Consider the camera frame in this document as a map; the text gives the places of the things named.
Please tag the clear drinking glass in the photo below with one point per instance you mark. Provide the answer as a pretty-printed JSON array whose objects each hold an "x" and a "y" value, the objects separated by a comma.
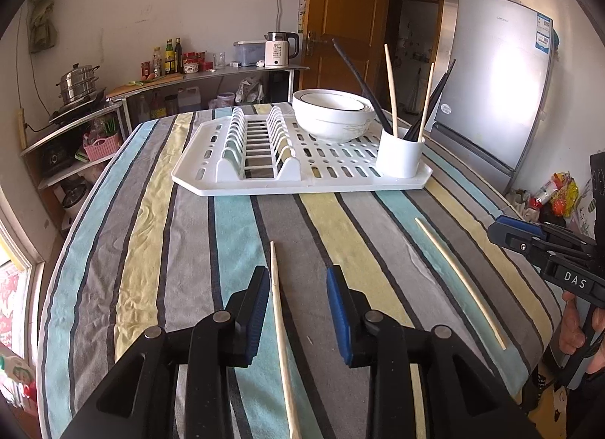
[{"x": 220, "y": 61}]

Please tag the yellowed power strip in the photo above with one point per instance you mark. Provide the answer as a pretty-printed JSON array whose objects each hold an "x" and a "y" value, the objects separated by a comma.
[{"x": 21, "y": 129}]

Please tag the red yellow snack bag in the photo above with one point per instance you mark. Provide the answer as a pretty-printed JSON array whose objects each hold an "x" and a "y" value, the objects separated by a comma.
[{"x": 562, "y": 191}]

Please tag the red lidded jar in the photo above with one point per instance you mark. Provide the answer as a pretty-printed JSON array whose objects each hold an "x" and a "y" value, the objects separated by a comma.
[{"x": 203, "y": 62}]

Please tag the pink plastic basket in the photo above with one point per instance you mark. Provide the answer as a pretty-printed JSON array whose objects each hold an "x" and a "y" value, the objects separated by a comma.
[{"x": 101, "y": 148}]

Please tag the black kitchen appliance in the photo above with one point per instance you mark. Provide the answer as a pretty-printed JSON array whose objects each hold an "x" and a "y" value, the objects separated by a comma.
[{"x": 54, "y": 158}]

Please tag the small white bowl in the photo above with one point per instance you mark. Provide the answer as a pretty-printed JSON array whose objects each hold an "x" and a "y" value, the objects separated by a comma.
[{"x": 331, "y": 101}]

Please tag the black chopstick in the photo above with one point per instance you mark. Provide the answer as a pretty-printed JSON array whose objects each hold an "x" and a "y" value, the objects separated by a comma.
[
  {"x": 418, "y": 127},
  {"x": 384, "y": 117},
  {"x": 447, "y": 75},
  {"x": 411, "y": 129}
]

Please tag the steel steamer pot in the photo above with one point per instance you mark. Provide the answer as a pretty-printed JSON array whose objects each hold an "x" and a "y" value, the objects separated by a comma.
[{"x": 78, "y": 87}]

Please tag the hanging green cloth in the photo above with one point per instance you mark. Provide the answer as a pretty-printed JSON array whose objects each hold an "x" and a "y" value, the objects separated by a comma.
[{"x": 42, "y": 23}]

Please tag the silver refrigerator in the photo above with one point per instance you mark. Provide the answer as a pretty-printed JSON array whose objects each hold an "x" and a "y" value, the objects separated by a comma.
[{"x": 496, "y": 98}]

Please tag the large white bowl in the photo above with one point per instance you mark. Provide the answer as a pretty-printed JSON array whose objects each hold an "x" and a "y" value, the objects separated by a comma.
[{"x": 331, "y": 129}]

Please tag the striped tablecloth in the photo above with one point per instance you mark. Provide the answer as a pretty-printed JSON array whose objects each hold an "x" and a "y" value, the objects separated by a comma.
[{"x": 165, "y": 254}]

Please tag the small red jar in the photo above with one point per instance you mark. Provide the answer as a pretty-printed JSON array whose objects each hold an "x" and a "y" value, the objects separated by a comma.
[{"x": 145, "y": 70}]

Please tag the small rice cooker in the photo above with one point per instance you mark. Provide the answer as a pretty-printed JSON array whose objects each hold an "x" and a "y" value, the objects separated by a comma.
[{"x": 74, "y": 198}]

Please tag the pink plastic jar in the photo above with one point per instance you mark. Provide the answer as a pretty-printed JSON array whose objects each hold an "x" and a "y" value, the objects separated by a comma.
[{"x": 226, "y": 101}]

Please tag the white utensil cup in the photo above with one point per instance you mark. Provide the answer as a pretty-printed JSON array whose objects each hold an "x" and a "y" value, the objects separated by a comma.
[{"x": 397, "y": 158}]

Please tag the black cooktop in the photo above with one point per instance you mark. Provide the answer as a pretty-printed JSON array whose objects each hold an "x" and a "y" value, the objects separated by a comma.
[{"x": 71, "y": 113}]

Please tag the clear plastic container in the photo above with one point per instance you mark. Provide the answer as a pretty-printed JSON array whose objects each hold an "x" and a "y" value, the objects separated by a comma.
[{"x": 248, "y": 54}]

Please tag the wooden chopstick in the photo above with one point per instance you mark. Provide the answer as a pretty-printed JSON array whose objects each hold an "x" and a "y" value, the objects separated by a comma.
[
  {"x": 279, "y": 325},
  {"x": 499, "y": 339},
  {"x": 427, "y": 98},
  {"x": 390, "y": 89}
]

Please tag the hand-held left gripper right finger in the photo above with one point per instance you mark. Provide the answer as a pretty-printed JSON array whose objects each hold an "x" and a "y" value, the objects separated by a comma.
[{"x": 338, "y": 316}]

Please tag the white jar red lid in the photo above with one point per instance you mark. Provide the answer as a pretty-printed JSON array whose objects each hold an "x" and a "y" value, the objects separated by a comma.
[{"x": 191, "y": 64}]

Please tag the window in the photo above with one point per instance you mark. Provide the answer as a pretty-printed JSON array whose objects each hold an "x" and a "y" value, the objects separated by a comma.
[{"x": 14, "y": 278}]

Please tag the crumpled plastic bag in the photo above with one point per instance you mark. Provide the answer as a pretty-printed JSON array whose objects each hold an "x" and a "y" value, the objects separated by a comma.
[{"x": 250, "y": 89}]

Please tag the wooden door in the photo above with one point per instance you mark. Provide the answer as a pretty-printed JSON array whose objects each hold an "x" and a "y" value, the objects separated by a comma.
[{"x": 345, "y": 4}]

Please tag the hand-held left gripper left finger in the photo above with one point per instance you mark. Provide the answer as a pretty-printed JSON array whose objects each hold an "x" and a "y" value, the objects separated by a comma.
[{"x": 257, "y": 316}]

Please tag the dark sauce bottle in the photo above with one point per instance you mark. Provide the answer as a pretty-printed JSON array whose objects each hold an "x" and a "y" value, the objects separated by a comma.
[{"x": 178, "y": 58}]

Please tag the white electric kettle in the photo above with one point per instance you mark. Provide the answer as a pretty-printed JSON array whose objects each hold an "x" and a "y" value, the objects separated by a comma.
[{"x": 279, "y": 51}]

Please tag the green oil bottle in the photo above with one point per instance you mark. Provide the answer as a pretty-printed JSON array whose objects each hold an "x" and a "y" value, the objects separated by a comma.
[{"x": 169, "y": 61}]

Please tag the steel kitchen counter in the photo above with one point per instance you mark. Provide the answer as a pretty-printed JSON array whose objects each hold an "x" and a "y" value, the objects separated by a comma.
[{"x": 264, "y": 69}]

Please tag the person's right hand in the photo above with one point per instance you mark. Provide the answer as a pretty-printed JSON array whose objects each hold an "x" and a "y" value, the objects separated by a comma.
[{"x": 572, "y": 325}]

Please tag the white plastic dish rack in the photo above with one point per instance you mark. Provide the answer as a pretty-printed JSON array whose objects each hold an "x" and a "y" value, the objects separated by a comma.
[{"x": 331, "y": 186}]

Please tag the small seasoning bottle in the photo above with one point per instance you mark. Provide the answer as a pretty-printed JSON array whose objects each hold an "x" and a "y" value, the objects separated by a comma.
[{"x": 157, "y": 63}]

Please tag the wooden cutting board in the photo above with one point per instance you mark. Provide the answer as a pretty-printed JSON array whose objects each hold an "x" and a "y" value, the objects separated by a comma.
[{"x": 142, "y": 87}]

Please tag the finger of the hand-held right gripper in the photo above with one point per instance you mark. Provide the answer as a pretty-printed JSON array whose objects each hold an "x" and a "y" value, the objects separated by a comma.
[
  {"x": 510, "y": 238},
  {"x": 520, "y": 226}
]

